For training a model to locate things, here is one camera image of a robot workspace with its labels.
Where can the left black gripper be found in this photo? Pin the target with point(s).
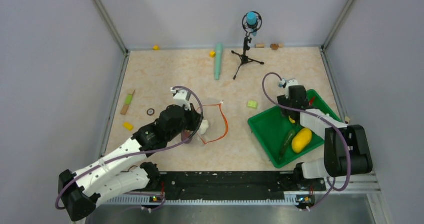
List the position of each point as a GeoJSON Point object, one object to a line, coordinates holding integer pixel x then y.
{"type": "Point", "coordinates": [195, 117]}

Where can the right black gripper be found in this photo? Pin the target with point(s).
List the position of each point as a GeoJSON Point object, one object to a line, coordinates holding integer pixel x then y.
{"type": "Point", "coordinates": [283, 99]}

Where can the red chili pepper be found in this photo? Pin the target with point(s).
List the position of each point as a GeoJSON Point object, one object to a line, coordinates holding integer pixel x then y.
{"type": "Point", "coordinates": [311, 101]}

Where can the dark brown round food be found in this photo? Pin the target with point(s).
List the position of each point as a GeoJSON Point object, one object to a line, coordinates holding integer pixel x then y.
{"type": "Point", "coordinates": [186, 135]}

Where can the clear zip bag orange zipper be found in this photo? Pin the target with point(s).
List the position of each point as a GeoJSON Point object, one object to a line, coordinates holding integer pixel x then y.
{"type": "Point", "coordinates": [219, 126]}

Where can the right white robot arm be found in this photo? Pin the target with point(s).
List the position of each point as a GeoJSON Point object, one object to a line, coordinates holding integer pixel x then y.
{"type": "Point", "coordinates": [346, 146]}

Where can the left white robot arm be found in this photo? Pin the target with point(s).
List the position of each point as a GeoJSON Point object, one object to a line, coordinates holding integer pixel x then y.
{"type": "Point", "coordinates": [123, 170]}

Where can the green plastic tray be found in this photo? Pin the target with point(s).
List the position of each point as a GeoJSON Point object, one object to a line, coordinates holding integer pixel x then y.
{"type": "Point", "coordinates": [271, 128]}

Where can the light green lego brick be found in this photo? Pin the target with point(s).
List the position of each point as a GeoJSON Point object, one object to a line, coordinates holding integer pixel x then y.
{"type": "Point", "coordinates": [252, 104]}

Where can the wooden stick green block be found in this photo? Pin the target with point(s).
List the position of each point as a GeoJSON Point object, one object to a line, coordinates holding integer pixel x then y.
{"type": "Point", "coordinates": [127, 102]}

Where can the brown wooden pieces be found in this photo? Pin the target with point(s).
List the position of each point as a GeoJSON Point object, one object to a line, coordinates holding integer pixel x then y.
{"type": "Point", "coordinates": [276, 46]}

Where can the cork piece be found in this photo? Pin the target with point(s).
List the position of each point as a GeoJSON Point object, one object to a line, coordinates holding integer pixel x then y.
{"type": "Point", "coordinates": [260, 45]}

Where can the small yellow block centre back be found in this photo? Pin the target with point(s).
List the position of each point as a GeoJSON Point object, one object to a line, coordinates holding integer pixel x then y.
{"type": "Point", "coordinates": [212, 54]}

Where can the teal plastic tube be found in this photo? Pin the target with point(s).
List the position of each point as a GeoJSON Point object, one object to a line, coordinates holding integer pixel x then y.
{"type": "Point", "coordinates": [218, 60]}

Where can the blue microphone on tripod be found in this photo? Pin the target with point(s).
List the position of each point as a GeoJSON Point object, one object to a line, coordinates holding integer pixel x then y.
{"type": "Point", "coordinates": [251, 22]}

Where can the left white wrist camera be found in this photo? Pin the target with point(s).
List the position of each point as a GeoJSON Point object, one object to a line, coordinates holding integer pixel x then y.
{"type": "Point", "coordinates": [182, 97]}

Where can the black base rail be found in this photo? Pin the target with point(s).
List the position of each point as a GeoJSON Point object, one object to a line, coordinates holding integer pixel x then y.
{"type": "Point", "coordinates": [231, 185]}

